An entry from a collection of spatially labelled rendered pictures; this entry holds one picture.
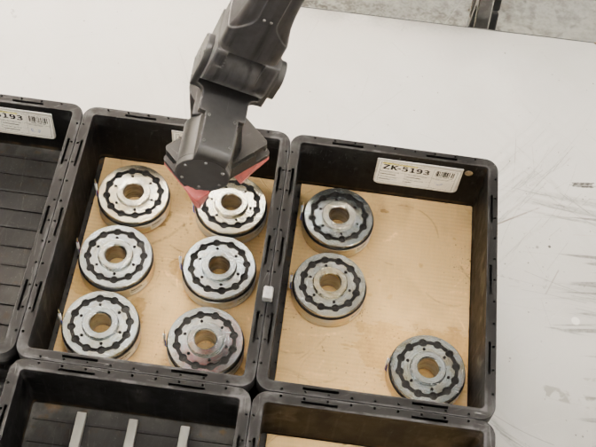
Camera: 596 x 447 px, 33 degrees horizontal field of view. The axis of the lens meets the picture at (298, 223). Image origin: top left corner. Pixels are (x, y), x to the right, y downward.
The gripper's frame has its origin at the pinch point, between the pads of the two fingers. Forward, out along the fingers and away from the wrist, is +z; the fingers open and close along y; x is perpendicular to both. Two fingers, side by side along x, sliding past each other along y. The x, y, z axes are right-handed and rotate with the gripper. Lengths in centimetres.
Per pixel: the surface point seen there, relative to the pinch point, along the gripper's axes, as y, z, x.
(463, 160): 36.6, 13.8, -8.9
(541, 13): 151, 109, 55
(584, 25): 158, 109, 45
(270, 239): 6.1, 13.3, -3.7
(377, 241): 22.6, 23.5, -8.4
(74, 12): 14, 37, 67
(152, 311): -10.5, 23.1, 0.9
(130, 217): -5.5, 20.1, 13.8
